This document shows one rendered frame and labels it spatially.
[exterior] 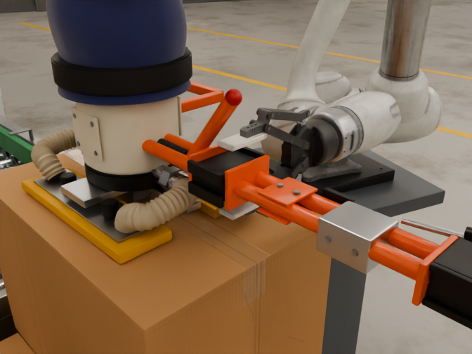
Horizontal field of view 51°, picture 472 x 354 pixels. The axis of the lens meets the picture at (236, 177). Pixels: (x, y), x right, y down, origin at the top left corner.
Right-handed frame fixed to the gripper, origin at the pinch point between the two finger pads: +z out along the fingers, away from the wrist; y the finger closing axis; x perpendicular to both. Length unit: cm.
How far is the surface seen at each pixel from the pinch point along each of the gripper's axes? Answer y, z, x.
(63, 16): -20.6, 10.3, 24.3
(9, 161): 53, -20, 155
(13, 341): 53, 21, 52
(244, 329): 24.2, 2.3, -4.0
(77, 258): 13.0, 18.0, 15.9
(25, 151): 45, -23, 142
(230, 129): 108, -215, 222
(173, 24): -18.9, -2.7, 16.0
